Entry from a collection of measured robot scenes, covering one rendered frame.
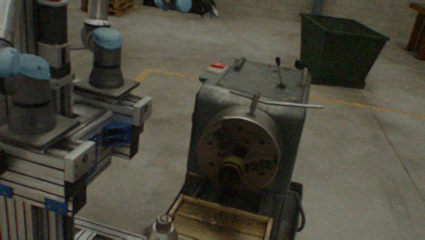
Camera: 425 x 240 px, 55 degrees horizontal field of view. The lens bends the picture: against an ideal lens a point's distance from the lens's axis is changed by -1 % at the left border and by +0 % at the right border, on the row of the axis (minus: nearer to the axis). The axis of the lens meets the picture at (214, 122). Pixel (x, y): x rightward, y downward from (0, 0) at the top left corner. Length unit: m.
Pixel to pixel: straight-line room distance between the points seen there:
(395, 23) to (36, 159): 11.19
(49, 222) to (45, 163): 0.57
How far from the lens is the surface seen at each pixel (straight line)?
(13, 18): 1.20
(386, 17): 12.00
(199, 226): 1.50
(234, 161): 1.43
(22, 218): 1.97
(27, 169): 1.52
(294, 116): 1.63
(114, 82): 1.83
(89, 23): 1.91
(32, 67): 1.38
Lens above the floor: 1.82
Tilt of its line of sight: 24 degrees down
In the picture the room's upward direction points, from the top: 8 degrees clockwise
